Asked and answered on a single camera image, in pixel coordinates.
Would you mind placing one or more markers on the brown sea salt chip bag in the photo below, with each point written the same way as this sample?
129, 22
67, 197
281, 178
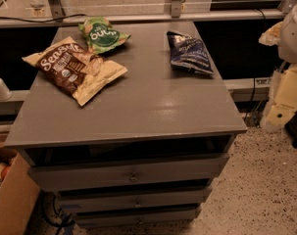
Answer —
75, 70

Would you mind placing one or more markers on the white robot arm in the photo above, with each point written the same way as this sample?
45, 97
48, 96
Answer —
287, 46

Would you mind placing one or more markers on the dark blue chip bag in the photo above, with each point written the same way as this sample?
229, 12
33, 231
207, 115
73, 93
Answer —
188, 53

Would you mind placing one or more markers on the green chip bag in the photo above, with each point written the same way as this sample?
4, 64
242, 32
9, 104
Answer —
100, 36

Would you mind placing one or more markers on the grey drawer cabinet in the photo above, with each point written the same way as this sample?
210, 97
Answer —
152, 112

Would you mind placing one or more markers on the top grey drawer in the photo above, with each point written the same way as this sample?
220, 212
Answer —
123, 173

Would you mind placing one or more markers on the grey drawer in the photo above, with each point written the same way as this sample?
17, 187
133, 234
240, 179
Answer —
123, 173
138, 199
138, 217

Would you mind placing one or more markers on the middle grey drawer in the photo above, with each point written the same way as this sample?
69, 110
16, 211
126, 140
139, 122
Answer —
138, 199

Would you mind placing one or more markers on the bottom grey drawer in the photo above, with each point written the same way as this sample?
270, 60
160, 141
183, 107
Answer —
138, 217

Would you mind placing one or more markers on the cardboard box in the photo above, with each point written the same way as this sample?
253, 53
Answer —
18, 193

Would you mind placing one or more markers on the grey metal rail frame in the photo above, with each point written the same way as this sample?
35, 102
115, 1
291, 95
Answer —
21, 13

